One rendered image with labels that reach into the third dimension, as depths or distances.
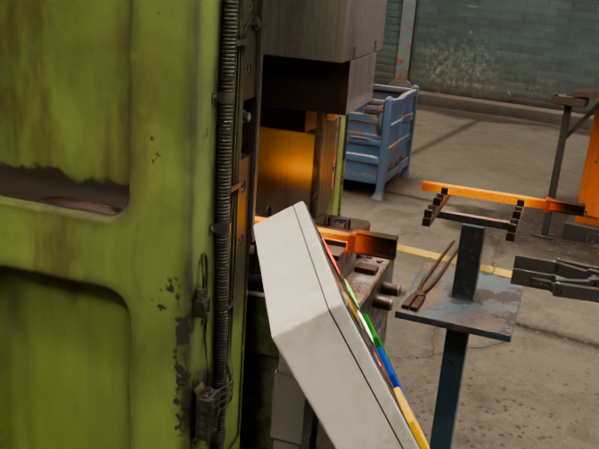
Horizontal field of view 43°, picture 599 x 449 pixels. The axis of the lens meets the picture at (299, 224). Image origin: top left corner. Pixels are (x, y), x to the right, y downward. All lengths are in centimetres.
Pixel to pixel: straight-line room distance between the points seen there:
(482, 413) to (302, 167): 148
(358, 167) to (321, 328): 462
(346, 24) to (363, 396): 67
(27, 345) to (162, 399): 31
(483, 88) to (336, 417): 854
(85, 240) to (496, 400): 211
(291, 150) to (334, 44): 53
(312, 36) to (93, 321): 61
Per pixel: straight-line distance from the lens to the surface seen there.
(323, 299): 77
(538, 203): 217
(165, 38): 110
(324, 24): 128
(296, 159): 176
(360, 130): 530
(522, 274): 145
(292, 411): 99
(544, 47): 908
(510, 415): 297
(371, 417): 82
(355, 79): 137
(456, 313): 204
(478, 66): 926
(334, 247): 150
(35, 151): 132
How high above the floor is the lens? 151
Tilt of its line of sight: 19 degrees down
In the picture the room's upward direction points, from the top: 4 degrees clockwise
